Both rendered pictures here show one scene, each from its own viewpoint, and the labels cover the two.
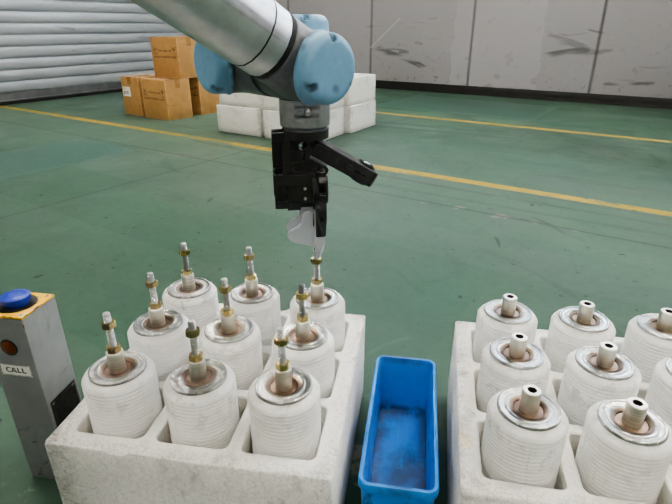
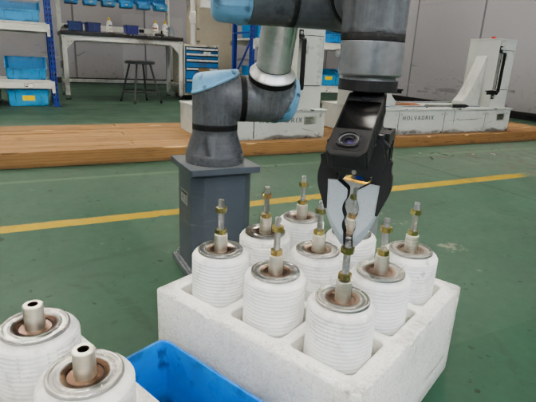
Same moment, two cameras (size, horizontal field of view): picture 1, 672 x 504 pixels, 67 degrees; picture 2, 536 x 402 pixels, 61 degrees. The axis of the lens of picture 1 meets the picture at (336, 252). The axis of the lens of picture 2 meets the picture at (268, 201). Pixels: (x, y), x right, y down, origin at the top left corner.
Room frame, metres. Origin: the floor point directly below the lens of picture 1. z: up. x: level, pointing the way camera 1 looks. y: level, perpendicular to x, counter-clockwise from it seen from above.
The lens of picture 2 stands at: (0.95, -0.51, 0.56)
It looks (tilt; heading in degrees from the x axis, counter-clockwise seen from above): 17 degrees down; 119
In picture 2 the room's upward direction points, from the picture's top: 3 degrees clockwise
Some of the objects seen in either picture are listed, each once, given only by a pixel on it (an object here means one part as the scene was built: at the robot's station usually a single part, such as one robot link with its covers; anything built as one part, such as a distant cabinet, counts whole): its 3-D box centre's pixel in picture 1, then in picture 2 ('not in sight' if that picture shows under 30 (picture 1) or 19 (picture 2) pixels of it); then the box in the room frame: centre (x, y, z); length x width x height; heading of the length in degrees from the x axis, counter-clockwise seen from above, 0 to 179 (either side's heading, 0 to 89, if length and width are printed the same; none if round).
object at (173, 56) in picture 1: (176, 57); not in sight; (4.33, 1.27, 0.45); 0.30 x 0.24 x 0.30; 58
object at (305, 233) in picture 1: (306, 235); (340, 206); (0.75, 0.05, 0.38); 0.06 x 0.03 x 0.09; 98
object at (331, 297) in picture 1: (317, 298); (342, 298); (0.77, 0.03, 0.25); 0.08 x 0.08 x 0.01
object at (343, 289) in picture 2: (317, 291); (343, 290); (0.77, 0.03, 0.26); 0.02 x 0.02 x 0.03
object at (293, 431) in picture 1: (286, 438); (219, 297); (0.54, 0.07, 0.16); 0.10 x 0.10 x 0.18
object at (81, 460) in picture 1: (237, 410); (310, 330); (0.67, 0.17, 0.09); 0.39 x 0.39 x 0.18; 81
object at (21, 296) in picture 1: (16, 300); not in sight; (0.64, 0.46, 0.32); 0.04 x 0.04 x 0.02
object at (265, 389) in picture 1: (283, 385); (220, 250); (0.54, 0.07, 0.25); 0.08 x 0.08 x 0.01
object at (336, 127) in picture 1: (304, 122); not in sight; (3.44, 0.21, 0.09); 0.39 x 0.39 x 0.18; 60
